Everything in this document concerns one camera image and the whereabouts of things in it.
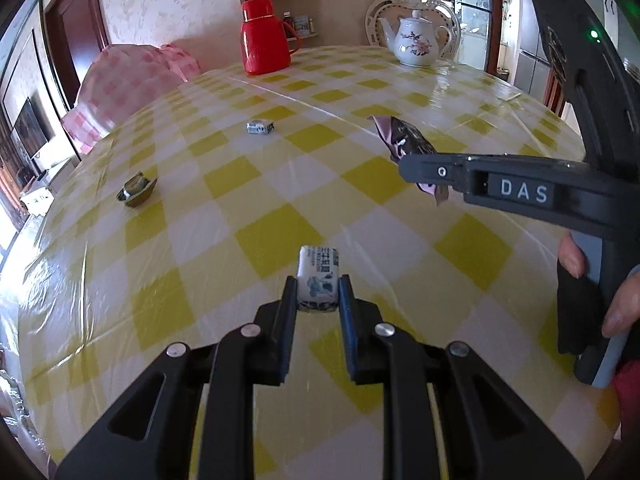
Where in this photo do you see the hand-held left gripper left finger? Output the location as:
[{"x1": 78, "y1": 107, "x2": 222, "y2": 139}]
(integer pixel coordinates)
[{"x1": 56, "y1": 275, "x2": 299, "y2": 480}]

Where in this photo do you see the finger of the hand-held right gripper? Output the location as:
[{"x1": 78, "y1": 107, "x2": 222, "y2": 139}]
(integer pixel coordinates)
[{"x1": 398, "y1": 152, "x2": 618, "y2": 236}]

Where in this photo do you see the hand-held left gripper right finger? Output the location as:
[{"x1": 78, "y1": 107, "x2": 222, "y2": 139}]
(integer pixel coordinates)
[{"x1": 337, "y1": 275, "x2": 586, "y2": 480}]

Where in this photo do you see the white blue candy packet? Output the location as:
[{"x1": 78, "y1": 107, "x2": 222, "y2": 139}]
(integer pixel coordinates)
[{"x1": 296, "y1": 245, "x2": 342, "y2": 313}]

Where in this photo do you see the purple snack packet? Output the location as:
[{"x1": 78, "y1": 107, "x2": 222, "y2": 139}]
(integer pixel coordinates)
[{"x1": 367, "y1": 115, "x2": 453, "y2": 207}]

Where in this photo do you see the person's right hand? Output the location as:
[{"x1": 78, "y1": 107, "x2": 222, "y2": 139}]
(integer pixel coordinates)
[{"x1": 556, "y1": 234, "x2": 640, "y2": 357}]

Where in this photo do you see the grey refrigerator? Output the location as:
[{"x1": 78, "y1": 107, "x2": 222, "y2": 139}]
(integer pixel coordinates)
[{"x1": 515, "y1": 0, "x2": 556, "y2": 96}]

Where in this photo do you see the yellow checkered tablecloth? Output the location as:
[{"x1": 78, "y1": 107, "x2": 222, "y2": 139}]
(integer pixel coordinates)
[{"x1": 0, "y1": 45, "x2": 623, "y2": 480}]

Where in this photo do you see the glass partition door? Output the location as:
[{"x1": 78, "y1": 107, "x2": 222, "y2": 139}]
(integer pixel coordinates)
[{"x1": 407, "y1": 0, "x2": 501, "y2": 72}]

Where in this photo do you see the white floral teapot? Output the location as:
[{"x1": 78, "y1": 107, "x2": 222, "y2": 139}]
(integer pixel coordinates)
[{"x1": 377, "y1": 10, "x2": 452, "y2": 67}]

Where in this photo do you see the gold ingot candy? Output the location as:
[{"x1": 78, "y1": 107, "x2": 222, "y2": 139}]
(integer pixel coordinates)
[{"x1": 116, "y1": 172, "x2": 159, "y2": 208}]

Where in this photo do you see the white ornate chair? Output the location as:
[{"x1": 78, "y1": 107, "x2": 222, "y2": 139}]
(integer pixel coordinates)
[{"x1": 365, "y1": 0, "x2": 461, "y2": 61}]

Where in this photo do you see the red thermos jug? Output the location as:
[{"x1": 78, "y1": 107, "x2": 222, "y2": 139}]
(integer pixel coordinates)
[{"x1": 240, "y1": 0, "x2": 296, "y2": 76}]

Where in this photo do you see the white tv cabinet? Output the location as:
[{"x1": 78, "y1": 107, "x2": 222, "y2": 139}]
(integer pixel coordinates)
[{"x1": 20, "y1": 157, "x2": 76, "y2": 216}]

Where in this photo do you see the pink checkered cloth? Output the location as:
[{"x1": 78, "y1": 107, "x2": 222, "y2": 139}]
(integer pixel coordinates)
[{"x1": 60, "y1": 44, "x2": 201, "y2": 158}]

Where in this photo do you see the dark wooden door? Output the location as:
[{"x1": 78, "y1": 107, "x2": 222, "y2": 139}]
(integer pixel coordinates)
[{"x1": 42, "y1": 0, "x2": 111, "y2": 96}]

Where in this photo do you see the wall television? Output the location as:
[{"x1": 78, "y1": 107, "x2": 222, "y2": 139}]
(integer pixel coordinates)
[{"x1": 12, "y1": 95, "x2": 51, "y2": 161}]

